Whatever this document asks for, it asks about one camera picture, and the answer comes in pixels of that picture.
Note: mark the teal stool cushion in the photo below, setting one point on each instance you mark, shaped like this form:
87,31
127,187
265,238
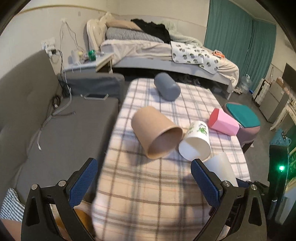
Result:
243,114

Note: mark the white cup with green print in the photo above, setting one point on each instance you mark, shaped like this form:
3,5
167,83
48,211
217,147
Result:
196,144

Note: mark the brown paper cup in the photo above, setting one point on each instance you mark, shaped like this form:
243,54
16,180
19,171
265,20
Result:
157,134

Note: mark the white suitcase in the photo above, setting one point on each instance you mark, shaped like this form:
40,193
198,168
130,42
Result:
260,92

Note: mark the grey sofa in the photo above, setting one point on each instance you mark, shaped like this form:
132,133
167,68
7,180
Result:
48,129

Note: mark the plaid table cloth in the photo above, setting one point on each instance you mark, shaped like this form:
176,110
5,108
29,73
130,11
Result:
142,199

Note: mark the wall power socket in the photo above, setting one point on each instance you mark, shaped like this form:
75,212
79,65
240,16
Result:
49,45

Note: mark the large water bottle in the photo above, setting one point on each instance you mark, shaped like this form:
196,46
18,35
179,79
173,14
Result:
245,83

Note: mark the pink faceted cup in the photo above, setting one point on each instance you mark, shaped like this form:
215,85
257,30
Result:
222,122

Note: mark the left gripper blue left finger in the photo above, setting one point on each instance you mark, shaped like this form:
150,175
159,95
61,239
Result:
80,181

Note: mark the white tumbler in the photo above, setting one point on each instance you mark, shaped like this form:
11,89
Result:
75,57

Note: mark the black clothing on bed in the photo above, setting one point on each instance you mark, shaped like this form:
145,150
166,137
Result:
157,30

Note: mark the blue laundry basket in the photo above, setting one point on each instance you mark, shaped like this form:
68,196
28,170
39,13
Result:
280,139

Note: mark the small silver fridge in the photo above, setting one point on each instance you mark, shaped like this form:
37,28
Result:
274,102

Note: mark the teal curtain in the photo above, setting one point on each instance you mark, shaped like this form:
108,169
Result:
247,42

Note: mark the orange snack packet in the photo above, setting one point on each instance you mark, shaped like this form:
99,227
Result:
218,54

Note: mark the white patterned mat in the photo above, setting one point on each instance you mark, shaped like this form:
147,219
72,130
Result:
187,53

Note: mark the beige pillow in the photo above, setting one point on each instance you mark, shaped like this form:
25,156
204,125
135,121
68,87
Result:
123,24

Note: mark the bed with grey frame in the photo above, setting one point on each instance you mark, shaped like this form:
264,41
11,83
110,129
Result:
153,55

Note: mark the purple plastic stool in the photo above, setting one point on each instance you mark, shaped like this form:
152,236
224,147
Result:
246,136

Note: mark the striped patterned mat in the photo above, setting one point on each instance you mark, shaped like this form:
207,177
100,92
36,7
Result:
210,63

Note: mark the black television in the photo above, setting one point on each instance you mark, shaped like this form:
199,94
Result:
289,76

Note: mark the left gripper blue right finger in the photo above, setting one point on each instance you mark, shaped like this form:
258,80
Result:
208,182

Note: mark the white smartphone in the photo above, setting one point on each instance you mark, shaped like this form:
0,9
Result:
96,96

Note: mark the white nightstand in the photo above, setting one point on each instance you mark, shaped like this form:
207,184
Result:
102,64

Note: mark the green can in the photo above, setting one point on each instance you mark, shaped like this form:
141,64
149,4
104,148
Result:
92,55

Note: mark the checkered pillow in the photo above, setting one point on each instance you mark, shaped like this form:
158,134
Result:
113,33

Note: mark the light blue white cup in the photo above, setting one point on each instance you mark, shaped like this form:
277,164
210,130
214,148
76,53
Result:
220,165

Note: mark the light green blanket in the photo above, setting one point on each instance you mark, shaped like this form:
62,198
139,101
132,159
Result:
185,32

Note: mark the grey blue cup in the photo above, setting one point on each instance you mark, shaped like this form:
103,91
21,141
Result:
168,89

